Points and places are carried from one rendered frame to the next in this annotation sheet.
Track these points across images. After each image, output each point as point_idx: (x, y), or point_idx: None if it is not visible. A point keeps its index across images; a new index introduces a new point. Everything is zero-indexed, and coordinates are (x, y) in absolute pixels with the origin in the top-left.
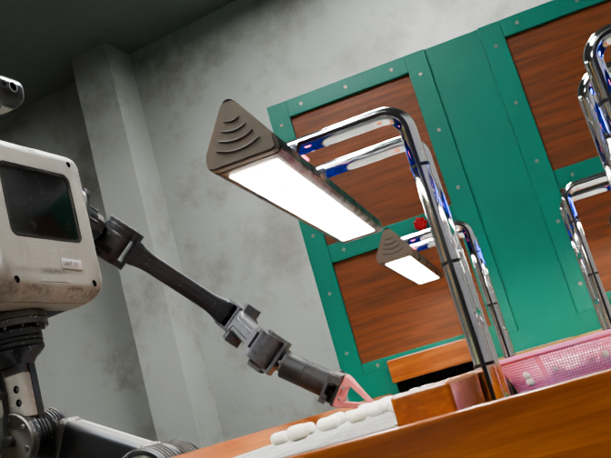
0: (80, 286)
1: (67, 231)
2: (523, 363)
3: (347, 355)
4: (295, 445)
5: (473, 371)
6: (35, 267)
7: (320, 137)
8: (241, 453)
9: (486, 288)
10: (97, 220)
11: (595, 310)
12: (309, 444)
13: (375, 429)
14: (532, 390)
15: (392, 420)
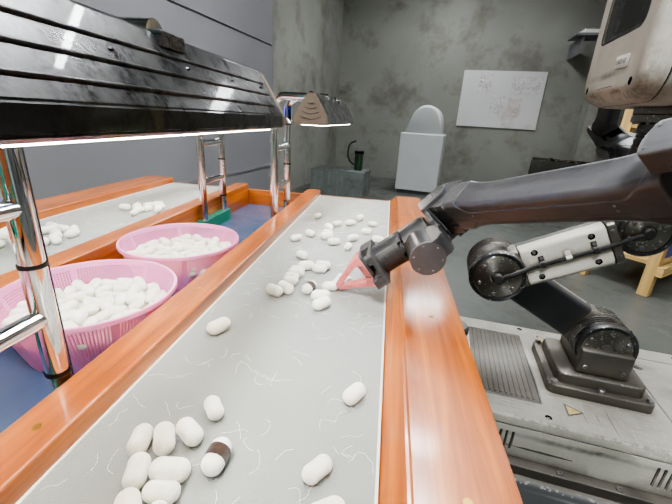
0: (617, 88)
1: (640, 13)
2: (230, 236)
3: None
4: (351, 208)
5: (274, 221)
6: (598, 76)
7: None
8: (390, 225)
9: (39, 224)
10: None
11: None
12: (343, 202)
13: (325, 197)
14: (294, 192)
15: (321, 203)
